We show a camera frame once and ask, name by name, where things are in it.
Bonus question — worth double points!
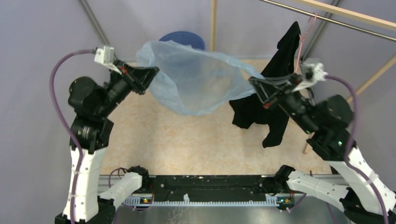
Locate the metal hanging rod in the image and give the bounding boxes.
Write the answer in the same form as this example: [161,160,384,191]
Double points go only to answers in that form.
[260,0,396,42]

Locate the white slotted cable duct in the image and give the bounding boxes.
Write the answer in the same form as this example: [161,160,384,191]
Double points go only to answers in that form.
[123,195,280,207]

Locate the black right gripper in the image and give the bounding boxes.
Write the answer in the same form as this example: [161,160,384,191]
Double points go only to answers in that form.
[247,72,317,133]

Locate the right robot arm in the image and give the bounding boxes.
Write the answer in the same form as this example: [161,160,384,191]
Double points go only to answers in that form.
[249,74,396,224]

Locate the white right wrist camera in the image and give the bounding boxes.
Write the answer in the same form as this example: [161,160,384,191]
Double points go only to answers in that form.
[292,62,328,92]

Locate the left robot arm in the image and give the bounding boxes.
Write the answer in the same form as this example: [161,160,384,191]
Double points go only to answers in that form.
[55,61,159,224]

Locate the light blue trash bag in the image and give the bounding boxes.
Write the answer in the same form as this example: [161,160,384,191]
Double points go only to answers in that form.
[136,41,261,116]

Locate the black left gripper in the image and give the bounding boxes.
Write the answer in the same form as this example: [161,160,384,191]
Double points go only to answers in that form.
[97,59,160,117]

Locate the black hanging garment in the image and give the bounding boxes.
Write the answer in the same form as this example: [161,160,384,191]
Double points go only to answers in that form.
[229,21,301,148]

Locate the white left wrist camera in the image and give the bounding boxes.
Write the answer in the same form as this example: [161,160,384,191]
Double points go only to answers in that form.
[94,46,119,72]

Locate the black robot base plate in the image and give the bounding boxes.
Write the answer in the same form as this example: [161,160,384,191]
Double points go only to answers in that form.
[132,175,296,204]

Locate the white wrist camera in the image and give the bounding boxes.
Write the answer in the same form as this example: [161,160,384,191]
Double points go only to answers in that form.
[94,46,119,72]
[292,62,328,92]

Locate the pink clothes hanger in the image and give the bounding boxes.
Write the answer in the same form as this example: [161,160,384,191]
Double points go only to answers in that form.
[294,12,318,74]

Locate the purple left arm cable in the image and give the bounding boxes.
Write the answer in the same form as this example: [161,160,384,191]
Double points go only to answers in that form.
[49,49,99,224]

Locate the blue plastic trash bin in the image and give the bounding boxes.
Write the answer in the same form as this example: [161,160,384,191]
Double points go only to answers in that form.
[159,31,205,50]

